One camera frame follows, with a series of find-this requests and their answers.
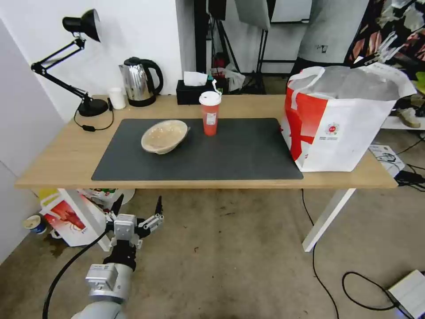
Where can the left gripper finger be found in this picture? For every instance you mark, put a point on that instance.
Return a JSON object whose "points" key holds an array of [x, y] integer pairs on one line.
{"points": [[158, 207], [117, 206]]}

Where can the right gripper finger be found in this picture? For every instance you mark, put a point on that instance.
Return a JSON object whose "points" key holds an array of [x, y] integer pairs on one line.
{"points": [[367, 62], [387, 41]]}

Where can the white and red takeout bag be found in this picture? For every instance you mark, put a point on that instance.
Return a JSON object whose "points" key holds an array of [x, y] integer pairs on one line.
{"points": [[342, 133]]}

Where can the colourful printed bag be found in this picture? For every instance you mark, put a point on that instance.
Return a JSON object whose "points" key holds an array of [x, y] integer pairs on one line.
{"points": [[99, 196]]}

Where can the red white lobster print bag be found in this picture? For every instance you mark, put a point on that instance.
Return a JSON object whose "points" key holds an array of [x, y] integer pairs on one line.
{"points": [[71, 216]]}

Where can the white plastic bag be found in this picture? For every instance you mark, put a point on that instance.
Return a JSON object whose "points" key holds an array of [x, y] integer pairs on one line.
{"points": [[235, 78]]}

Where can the floral patterned cloth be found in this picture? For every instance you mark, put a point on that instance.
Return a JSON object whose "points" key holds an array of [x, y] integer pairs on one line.
{"points": [[368, 26]]}

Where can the dark grey desk mat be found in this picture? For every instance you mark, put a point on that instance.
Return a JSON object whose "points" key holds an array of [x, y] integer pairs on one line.
{"points": [[206, 156]]}

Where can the beige shoe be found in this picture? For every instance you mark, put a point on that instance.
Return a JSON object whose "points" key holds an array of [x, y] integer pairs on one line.
{"points": [[409, 118]]}

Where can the wooden table white legs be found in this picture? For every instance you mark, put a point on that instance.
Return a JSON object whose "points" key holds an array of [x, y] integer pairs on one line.
{"points": [[66, 149]]}

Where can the instant noodle cup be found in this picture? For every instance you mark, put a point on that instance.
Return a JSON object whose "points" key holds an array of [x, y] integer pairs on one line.
{"points": [[35, 225]]}

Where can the white printed box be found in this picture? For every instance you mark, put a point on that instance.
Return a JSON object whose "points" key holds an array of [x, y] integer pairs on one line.
{"points": [[386, 157]]}

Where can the black light stand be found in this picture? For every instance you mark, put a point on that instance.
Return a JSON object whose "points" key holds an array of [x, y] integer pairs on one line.
{"points": [[264, 56]]}

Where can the red drink cup white lid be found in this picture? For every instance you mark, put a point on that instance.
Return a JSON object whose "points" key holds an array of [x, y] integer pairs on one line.
{"points": [[210, 116]]}

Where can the small white cup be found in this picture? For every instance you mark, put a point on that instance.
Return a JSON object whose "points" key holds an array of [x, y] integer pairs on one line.
{"points": [[117, 98]]}

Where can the black tissue box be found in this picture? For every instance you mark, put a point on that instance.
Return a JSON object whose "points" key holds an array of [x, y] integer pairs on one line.
{"points": [[187, 94]]}

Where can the grey studio softbox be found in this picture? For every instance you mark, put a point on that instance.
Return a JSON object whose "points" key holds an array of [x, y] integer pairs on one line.
{"points": [[254, 11]]}

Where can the black power adapter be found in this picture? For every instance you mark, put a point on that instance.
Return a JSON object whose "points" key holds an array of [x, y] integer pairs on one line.
{"points": [[411, 177]]}

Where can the steel electric kettle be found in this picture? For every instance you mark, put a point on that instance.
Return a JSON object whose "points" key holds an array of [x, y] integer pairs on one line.
{"points": [[137, 83]]}

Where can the white straw wrapper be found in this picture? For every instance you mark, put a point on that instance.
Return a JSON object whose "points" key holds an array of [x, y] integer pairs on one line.
{"points": [[215, 87]]}

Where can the white tissue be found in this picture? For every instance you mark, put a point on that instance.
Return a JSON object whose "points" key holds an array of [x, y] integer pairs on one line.
{"points": [[194, 78]]}

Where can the black tripod stand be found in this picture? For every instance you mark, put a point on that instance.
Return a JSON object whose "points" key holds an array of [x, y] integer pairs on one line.
{"points": [[220, 40]]}

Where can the black desk lamp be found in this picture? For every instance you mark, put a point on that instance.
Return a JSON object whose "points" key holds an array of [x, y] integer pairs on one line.
{"points": [[84, 23]]}

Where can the white electronics box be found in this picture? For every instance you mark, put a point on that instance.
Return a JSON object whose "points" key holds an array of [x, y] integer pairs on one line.
{"points": [[410, 292]]}

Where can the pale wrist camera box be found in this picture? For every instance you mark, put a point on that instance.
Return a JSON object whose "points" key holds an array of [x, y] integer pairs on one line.
{"points": [[125, 226]]}

